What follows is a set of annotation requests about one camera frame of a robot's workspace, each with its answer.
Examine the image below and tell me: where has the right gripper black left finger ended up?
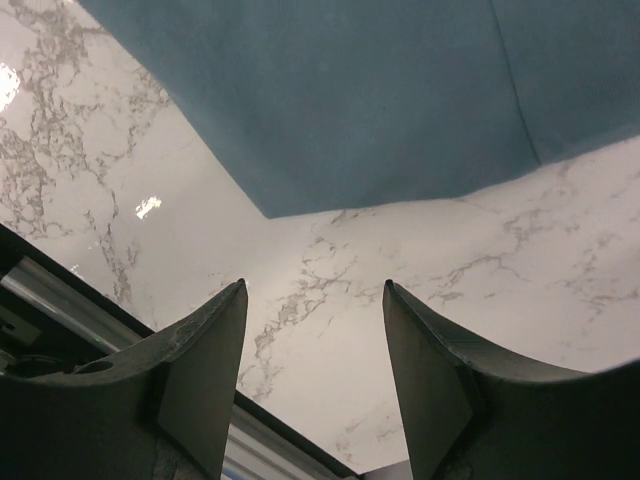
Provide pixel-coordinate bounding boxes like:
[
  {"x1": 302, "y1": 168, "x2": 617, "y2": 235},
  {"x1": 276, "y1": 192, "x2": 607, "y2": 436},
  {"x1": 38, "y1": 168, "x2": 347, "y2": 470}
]
[{"x1": 1, "y1": 281, "x2": 248, "y2": 479}]

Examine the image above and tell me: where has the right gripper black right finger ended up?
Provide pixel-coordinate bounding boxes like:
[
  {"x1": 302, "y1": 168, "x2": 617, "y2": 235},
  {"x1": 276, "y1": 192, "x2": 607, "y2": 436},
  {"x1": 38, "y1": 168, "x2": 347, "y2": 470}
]
[{"x1": 383, "y1": 281, "x2": 639, "y2": 479}]

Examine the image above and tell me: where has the slate blue t-shirt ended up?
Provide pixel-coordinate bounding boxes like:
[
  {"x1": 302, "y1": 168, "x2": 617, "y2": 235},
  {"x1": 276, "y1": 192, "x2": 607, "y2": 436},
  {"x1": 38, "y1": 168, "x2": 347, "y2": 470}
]
[{"x1": 84, "y1": 0, "x2": 639, "y2": 218}]

